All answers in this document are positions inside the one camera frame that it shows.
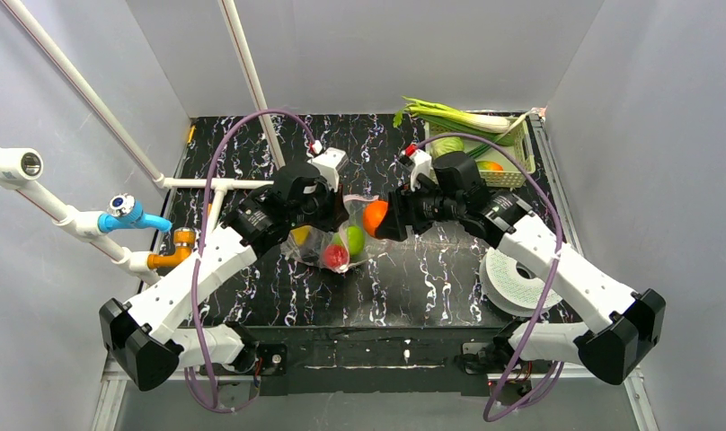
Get purple cable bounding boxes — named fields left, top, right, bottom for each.
left=182, top=108, right=323, bottom=415
left=404, top=131, right=567, bottom=424

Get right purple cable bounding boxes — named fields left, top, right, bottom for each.
left=404, top=131, right=567, bottom=424

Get blue pipe fitting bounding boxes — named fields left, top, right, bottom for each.
left=97, top=193, right=172, bottom=233

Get green cabbage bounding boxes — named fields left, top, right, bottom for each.
left=429, top=136, right=465, bottom=159

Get white pvc pipe frame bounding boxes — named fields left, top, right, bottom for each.
left=0, top=0, right=287, bottom=281

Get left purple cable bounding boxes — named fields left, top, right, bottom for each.
left=182, top=108, right=323, bottom=415

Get orange green mango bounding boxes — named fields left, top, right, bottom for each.
left=476, top=161, right=504, bottom=172

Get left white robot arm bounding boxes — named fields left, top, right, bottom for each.
left=99, top=161, right=349, bottom=391

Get yellow bell pepper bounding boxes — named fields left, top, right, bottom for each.
left=290, top=225, right=311, bottom=246

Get green onion stalks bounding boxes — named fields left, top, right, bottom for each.
left=464, top=128, right=519, bottom=159

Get orange fruit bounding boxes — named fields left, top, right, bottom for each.
left=361, top=200, right=388, bottom=238

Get red tomato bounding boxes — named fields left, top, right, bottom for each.
left=322, top=243, right=350, bottom=270

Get white tape roll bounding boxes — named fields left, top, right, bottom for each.
left=479, top=249, right=545, bottom=318

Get orange pipe fitting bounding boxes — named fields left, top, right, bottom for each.
left=146, top=228, right=198, bottom=272

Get cream plastic basket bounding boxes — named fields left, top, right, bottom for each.
left=425, top=119, right=536, bottom=189

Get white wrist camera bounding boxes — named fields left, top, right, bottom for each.
left=310, top=147, right=349, bottom=191
left=399, top=145, right=432, bottom=190

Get clear zip top bag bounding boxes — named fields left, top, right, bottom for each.
left=280, top=195, right=392, bottom=274

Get green apple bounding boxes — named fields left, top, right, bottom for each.
left=332, top=225, right=366, bottom=258

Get green white leek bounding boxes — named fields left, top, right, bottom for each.
left=394, top=97, right=512, bottom=134

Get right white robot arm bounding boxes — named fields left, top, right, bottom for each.
left=362, top=150, right=666, bottom=385

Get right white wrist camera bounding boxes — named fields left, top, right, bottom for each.
left=399, top=145, right=432, bottom=190

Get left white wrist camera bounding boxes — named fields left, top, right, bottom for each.
left=310, top=147, right=349, bottom=191

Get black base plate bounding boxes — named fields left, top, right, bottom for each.
left=199, top=323, right=554, bottom=399

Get aluminium frame rail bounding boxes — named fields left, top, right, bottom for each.
left=92, top=119, right=659, bottom=431

